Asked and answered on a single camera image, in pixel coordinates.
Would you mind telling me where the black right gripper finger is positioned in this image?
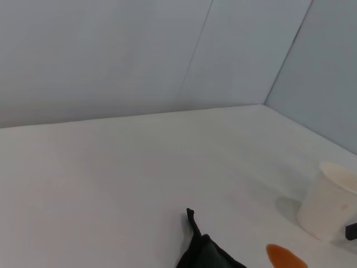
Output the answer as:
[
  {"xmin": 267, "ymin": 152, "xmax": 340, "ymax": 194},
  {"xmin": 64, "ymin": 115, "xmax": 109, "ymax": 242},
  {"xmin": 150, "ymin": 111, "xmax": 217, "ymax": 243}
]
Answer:
[{"xmin": 345, "ymin": 222, "xmax": 357, "ymax": 241}]

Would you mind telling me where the white paper cup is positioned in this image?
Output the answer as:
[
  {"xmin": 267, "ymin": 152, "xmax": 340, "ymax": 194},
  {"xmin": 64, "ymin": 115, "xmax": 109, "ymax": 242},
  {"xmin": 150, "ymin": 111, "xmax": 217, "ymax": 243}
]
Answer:
[{"xmin": 296, "ymin": 161, "xmax": 357, "ymax": 241}]

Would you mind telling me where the dark blue rag with loop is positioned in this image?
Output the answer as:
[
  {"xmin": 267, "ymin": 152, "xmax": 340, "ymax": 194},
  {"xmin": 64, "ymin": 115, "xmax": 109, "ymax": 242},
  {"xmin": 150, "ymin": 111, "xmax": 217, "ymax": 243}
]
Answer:
[{"xmin": 175, "ymin": 207, "xmax": 248, "ymax": 268}]

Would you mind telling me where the brown liquid stain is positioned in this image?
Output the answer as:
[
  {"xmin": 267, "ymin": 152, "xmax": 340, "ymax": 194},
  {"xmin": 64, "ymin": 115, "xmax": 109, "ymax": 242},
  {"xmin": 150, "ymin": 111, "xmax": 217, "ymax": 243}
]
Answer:
[{"xmin": 266, "ymin": 243, "xmax": 308, "ymax": 268}]

